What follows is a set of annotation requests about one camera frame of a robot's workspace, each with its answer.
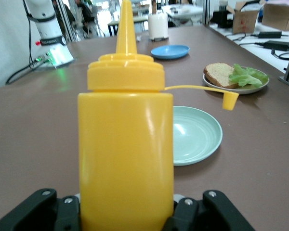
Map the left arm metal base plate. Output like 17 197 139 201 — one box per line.
36 57 75 71

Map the green lettuce leaf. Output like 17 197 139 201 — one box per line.
228 64 270 89

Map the blue plate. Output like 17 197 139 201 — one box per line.
150 44 191 60

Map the brown bread slice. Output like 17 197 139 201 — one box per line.
203 63 239 89

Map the white side table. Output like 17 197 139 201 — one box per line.
208 24 289 75

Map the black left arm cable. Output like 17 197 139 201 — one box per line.
23 0 34 67

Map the black base cable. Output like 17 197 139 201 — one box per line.
6 57 48 85

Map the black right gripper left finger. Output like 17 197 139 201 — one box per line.
0 188 82 231

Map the black power adapter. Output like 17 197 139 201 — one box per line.
254 40 289 51
257 31 283 39

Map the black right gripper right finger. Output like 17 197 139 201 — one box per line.
162 190 256 231

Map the closed brown cardboard box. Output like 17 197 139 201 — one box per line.
262 0 289 31

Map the beige plate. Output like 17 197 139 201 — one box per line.
202 66 270 95

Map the open brown cardboard box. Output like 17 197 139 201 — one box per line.
226 0 267 34

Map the mint green plate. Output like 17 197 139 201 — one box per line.
172 106 223 167

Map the yellow mustard squeeze bottle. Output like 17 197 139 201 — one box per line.
77 0 240 231

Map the white toaster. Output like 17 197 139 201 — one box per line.
147 12 170 42

